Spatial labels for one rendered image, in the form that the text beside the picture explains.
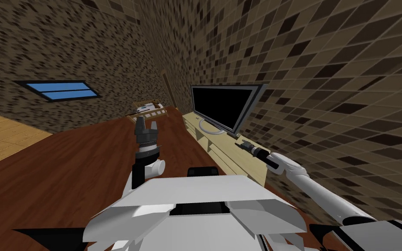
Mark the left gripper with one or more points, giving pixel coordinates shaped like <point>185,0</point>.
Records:
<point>146,137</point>

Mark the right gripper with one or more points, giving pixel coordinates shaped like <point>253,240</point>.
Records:
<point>246,145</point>

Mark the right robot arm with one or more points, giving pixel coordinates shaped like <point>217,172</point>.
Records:
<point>323,191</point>

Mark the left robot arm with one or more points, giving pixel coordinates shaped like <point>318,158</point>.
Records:
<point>139,172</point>

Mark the wooden baby cot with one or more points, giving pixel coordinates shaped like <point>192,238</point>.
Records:
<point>148,109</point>

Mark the pale wooden television cabinet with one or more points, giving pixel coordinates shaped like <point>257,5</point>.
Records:
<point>229,153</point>

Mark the black flat screen television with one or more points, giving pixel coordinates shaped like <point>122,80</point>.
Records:
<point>218,106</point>

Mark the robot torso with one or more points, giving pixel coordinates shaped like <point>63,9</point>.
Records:
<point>201,212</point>

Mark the blue window with black frame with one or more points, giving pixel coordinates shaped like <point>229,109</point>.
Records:
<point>61,90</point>

